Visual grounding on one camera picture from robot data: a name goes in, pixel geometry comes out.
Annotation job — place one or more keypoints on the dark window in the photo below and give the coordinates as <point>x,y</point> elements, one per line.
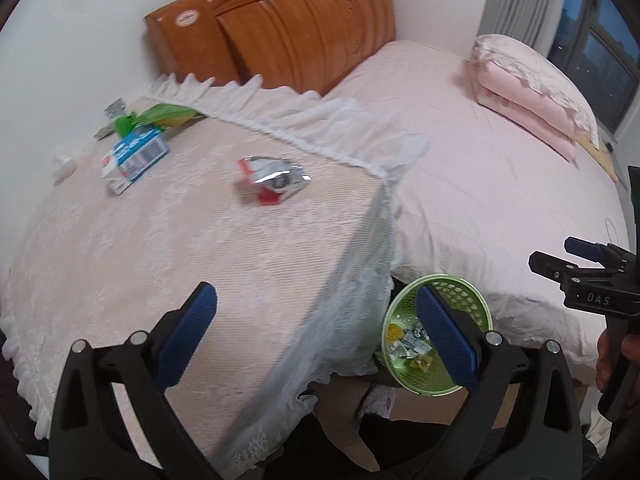
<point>594,47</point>

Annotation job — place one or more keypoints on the pink bed sheet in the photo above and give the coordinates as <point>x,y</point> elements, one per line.
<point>485,195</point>

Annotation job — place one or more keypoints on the wooden headboard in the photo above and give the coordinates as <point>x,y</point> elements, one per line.
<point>301,44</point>

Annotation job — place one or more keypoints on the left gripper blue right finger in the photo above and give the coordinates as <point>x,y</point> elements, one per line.
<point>452,333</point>

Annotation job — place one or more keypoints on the blue white milk carton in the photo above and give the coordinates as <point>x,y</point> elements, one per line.
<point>131,157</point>

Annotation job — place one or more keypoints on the red silver foil wrapper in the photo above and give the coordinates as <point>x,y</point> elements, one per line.
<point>272,180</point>

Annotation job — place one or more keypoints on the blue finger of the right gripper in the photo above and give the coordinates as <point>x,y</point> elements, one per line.
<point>583,249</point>

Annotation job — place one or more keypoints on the person's right hand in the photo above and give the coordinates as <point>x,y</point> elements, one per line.
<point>630,350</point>

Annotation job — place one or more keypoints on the silver pill blister pack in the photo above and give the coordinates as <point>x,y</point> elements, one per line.
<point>115,110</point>

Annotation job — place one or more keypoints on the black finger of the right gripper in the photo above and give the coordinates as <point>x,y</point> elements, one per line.
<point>565,273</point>

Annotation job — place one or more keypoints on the white frilled pillow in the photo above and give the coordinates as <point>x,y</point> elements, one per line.
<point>521,75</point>

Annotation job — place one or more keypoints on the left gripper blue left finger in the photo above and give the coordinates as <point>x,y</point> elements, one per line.
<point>178,334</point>

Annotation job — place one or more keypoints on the crumpled clear plastic wrap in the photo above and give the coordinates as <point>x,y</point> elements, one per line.
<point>64,164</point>

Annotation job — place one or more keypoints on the beige lace table cover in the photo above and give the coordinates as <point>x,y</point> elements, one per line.
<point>302,286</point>

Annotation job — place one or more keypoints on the green snack bag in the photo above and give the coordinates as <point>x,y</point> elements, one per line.
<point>160,115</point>

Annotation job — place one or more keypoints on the folded pink quilt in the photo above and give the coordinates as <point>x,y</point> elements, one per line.
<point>525,110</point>

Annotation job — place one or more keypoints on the green plastic waste basket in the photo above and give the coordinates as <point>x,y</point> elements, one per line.
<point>406,349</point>

